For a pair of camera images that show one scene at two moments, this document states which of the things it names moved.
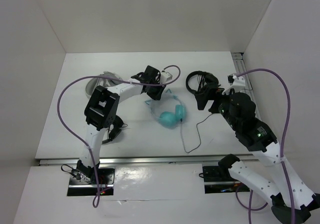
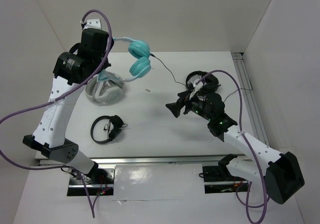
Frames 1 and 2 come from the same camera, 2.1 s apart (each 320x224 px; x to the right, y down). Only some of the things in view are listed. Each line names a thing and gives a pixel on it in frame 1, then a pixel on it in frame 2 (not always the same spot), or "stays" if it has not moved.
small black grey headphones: (118, 123) stays
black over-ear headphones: (204, 79) stays
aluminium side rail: (242, 70) stays
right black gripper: (215, 94) → (175, 107)
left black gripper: (157, 96) → (104, 53)
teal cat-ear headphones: (169, 119) → (140, 68)
